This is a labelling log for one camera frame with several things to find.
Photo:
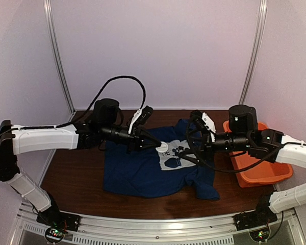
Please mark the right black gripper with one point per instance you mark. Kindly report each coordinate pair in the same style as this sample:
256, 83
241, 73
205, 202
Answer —
206, 145

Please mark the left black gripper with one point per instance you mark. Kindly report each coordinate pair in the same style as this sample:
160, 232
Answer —
136, 141

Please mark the navy white clothing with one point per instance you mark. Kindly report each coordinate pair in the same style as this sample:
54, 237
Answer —
151, 174

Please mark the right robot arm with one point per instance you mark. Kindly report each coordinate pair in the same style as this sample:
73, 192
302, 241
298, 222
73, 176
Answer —
243, 136

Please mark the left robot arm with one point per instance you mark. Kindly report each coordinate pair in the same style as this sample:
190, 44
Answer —
99, 126

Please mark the orange plastic bin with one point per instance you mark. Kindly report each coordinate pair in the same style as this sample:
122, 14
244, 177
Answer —
265, 173

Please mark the right circuit board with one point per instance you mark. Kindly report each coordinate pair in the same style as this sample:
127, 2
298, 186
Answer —
260, 235

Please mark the circuit board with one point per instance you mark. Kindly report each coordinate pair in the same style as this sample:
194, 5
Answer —
54, 235
260, 235

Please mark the left circuit board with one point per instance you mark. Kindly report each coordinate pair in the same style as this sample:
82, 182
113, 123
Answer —
54, 235

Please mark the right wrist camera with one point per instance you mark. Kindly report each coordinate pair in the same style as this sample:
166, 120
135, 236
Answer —
204, 124

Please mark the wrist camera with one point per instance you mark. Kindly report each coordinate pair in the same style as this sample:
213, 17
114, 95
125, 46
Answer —
140, 117
204, 124

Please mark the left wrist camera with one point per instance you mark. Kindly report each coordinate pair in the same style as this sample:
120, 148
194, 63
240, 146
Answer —
140, 117

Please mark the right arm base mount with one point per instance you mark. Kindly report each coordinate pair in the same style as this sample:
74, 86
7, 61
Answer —
252, 219

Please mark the right aluminium frame post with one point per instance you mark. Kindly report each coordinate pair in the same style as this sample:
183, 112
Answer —
258, 37

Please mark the aluminium frame post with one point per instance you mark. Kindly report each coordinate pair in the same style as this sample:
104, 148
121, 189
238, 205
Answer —
48, 11
258, 37

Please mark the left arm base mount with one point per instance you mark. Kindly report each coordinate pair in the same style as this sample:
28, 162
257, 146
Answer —
63, 221

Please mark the front aluminium rail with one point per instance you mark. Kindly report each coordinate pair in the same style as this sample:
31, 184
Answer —
218, 229

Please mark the left aluminium frame post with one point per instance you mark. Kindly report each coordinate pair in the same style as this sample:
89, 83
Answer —
48, 11

